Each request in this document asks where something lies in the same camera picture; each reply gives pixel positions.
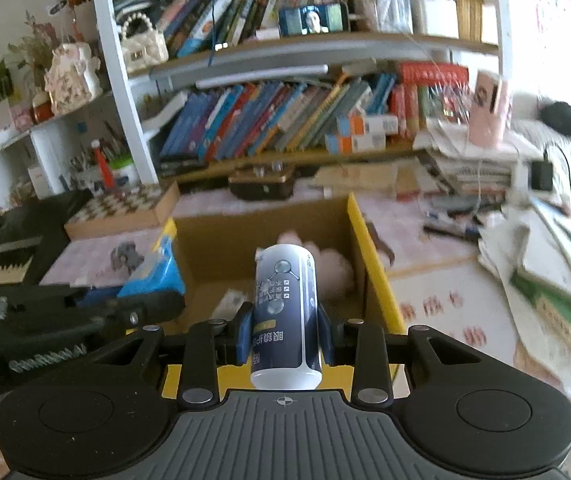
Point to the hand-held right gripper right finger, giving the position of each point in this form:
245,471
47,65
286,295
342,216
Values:
326,336

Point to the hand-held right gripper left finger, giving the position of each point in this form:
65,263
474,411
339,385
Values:
243,336

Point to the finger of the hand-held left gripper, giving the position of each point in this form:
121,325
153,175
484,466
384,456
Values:
155,307
50,294

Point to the blue wet wipes packet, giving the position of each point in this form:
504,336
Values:
158,272

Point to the small white red-label packet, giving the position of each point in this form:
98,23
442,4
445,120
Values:
228,303

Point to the white dark blue spray bottle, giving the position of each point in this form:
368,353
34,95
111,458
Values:
285,310

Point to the pink plush toy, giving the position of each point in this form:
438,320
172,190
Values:
333,270

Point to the yellow-edged cardboard box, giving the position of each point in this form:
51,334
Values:
215,245

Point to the black electronic keyboard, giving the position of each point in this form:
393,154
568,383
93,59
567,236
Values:
15,240

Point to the wooden chessboard box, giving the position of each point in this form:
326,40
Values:
115,205

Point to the pen holder with pens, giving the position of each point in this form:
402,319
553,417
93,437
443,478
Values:
85,170

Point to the red bottle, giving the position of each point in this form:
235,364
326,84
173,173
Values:
103,170

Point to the white green jar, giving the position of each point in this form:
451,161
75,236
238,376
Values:
125,175

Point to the wooden shelf board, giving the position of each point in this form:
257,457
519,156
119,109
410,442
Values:
205,167

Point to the white side shelf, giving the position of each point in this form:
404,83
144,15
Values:
42,145

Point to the dark brown music box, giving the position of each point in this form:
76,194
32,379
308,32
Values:
260,187

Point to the black pen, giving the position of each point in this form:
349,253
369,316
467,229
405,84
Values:
445,230

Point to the thin plywood sheets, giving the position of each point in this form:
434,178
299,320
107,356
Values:
355,177

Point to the red lidded jar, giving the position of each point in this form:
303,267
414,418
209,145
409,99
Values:
41,110

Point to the floral ceramic ornament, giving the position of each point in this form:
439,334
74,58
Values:
72,80

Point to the long row of books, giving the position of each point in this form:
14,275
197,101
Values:
265,115

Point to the green book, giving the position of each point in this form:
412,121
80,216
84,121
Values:
555,320

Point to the pile of papers and books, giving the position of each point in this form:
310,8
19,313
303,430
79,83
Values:
560,260

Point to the dried flower bouquet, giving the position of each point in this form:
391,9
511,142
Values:
35,45

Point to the white pearl handbag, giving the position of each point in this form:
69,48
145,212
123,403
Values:
143,50

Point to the black power adapter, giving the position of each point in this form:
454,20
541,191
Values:
541,175

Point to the leaning stack of books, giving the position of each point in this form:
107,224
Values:
205,20

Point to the black phone with lit screen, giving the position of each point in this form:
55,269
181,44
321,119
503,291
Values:
315,19

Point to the white paper bag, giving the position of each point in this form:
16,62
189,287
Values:
435,17

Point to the bamboo blind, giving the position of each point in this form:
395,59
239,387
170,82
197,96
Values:
470,0

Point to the white shelf frame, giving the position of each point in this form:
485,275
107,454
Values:
124,95

